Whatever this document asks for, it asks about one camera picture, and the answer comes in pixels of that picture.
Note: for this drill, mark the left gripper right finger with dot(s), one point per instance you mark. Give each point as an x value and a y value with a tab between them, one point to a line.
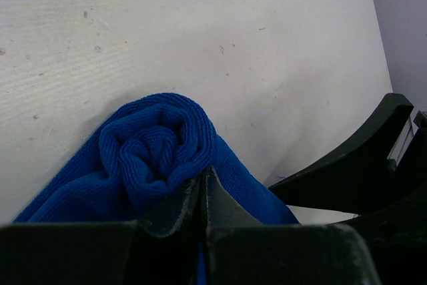
239	249

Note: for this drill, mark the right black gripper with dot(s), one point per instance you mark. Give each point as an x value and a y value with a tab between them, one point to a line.
355	177

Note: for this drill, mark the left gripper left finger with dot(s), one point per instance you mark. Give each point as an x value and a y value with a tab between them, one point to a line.
162	247

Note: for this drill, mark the blue towel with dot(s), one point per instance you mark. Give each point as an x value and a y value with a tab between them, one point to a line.
141	155

